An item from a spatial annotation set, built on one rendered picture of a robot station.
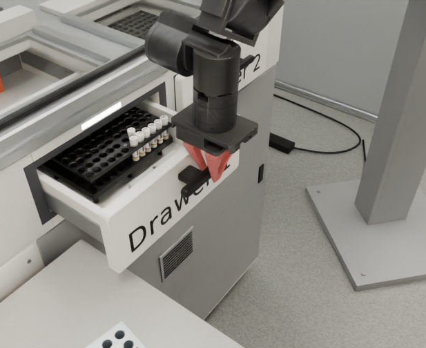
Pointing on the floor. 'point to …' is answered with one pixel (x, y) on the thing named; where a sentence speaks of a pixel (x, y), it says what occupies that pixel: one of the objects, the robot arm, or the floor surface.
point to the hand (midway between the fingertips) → (213, 173)
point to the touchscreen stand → (395, 168)
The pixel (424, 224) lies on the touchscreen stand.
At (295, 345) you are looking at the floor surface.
